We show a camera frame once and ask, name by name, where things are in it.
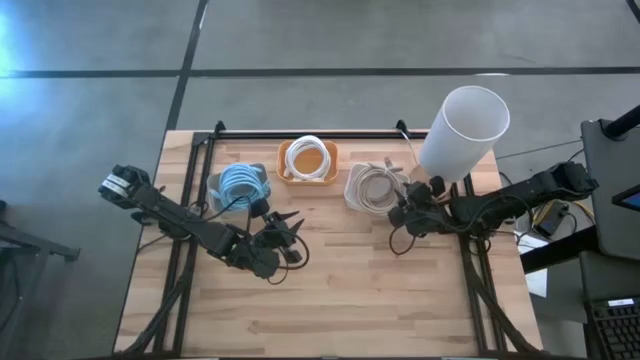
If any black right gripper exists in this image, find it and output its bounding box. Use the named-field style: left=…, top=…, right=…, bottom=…
left=387, top=175, right=449, bottom=239

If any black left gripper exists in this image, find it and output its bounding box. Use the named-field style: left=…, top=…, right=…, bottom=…
left=249, top=198, right=306, bottom=265

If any round wooden base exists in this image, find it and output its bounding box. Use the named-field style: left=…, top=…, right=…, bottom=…
left=410, top=163, right=431, bottom=187

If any white plastic bin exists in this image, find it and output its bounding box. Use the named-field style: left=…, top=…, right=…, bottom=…
left=343, top=160, right=412, bottom=216

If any orange plastic bin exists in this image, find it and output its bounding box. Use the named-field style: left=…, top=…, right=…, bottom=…
left=276, top=139, right=340, bottom=187

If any grey plastic bin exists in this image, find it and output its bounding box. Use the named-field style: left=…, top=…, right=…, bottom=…
left=206, top=162, right=272, bottom=215

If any white translucent cylinder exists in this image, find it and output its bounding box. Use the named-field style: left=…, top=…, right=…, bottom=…
left=418, top=85, right=512, bottom=184

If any small black device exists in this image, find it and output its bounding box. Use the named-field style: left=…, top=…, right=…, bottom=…
left=531, top=199, right=569, bottom=239

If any white paper sheet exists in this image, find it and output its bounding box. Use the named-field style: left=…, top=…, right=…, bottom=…
left=517, top=232, right=550, bottom=300

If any black beam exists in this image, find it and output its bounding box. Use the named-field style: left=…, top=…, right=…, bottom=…
left=519, top=224, right=601, bottom=275

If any grey cabinet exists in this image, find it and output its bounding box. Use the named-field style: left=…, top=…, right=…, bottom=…
left=580, top=118, right=640, bottom=261

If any tablet screen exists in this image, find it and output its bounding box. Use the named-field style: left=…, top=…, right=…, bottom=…
left=612, top=183, right=640, bottom=214

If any black pole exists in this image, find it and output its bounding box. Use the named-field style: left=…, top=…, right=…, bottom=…
left=602, top=103, right=640, bottom=142

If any black keyboard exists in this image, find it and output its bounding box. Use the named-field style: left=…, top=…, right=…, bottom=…
left=584, top=295, right=640, bottom=360

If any black floor stand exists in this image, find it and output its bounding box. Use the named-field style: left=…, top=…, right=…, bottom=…
left=0, top=199, right=81, bottom=360

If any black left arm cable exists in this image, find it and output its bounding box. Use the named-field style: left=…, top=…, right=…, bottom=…
left=266, top=227, right=312, bottom=287

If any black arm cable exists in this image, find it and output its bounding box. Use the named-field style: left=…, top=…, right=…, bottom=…
left=388, top=223, right=418, bottom=257
left=266, top=227, right=312, bottom=287

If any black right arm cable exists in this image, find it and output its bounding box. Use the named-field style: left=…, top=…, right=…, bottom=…
left=388, top=223, right=418, bottom=257

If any thin white cord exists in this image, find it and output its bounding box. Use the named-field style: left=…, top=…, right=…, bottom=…
left=398, top=128, right=419, bottom=167

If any black metal table frame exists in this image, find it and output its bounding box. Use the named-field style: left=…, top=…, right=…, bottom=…
left=114, top=119, right=542, bottom=360

